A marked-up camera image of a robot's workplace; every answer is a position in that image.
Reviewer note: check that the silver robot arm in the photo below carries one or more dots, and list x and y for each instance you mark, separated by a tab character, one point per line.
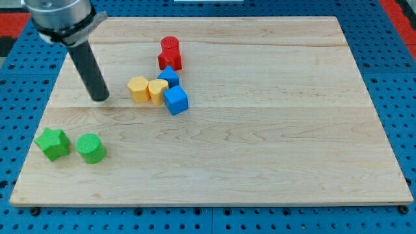
69	22

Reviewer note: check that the light wooden board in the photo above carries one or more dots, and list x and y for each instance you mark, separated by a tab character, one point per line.
278	116

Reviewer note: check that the blue cube block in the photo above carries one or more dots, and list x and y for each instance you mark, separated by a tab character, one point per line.
176	100

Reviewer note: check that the blue triangle block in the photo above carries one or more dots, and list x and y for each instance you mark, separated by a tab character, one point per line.
169	75

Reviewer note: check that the yellow heart block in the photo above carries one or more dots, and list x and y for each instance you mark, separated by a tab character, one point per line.
156	89

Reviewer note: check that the red star block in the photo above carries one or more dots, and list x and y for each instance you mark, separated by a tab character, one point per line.
172	59

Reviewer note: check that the yellow hexagon block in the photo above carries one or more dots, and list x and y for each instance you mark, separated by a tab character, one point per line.
138	89

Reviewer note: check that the red cylinder block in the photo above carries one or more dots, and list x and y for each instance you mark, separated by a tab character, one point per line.
170	45

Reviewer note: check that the green cylinder block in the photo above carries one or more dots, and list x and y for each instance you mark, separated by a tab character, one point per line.
90	148

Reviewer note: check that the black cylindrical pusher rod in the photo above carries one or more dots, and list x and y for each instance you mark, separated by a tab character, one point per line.
88	69

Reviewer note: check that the green star block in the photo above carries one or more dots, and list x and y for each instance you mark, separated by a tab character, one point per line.
53	143

